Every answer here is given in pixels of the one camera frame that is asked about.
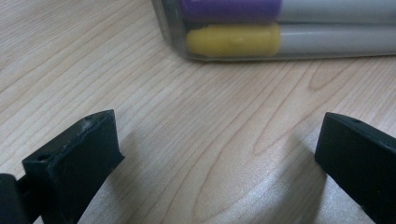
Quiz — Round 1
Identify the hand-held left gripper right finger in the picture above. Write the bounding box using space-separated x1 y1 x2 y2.
314 112 396 224

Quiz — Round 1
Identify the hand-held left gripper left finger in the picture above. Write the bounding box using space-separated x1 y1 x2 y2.
21 109 125 224

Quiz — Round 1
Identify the clear plastic storage box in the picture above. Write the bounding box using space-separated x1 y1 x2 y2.
150 0 396 63

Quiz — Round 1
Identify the yellow cap marker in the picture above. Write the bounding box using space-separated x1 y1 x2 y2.
186 22 396 59

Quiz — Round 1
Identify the purple cap marker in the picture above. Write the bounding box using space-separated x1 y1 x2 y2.
179 0 396 24

